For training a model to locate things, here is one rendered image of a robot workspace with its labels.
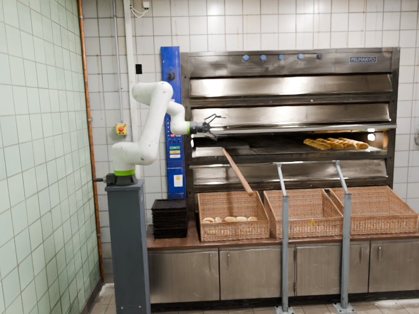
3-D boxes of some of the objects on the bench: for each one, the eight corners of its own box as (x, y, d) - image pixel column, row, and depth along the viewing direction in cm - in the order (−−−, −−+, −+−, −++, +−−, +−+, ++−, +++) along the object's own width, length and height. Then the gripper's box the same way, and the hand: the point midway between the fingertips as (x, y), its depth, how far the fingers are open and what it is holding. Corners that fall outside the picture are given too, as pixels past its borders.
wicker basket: (327, 216, 326) (328, 187, 322) (386, 214, 328) (388, 185, 324) (350, 235, 278) (351, 202, 274) (419, 232, 280) (421, 199, 276)
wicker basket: (197, 222, 321) (196, 192, 317) (257, 218, 325) (257, 189, 321) (199, 242, 273) (199, 209, 269) (270, 238, 277) (270, 205, 273)
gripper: (196, 110, 257) (226, 109, 257) (197, 143, 260) (226, 142, 261) (196, 110, 249) (226, 109, 250) (197, 144, 253) (227, 144, 254)
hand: (224, 126), depth 255 cm, fingers open, 13 cm apart
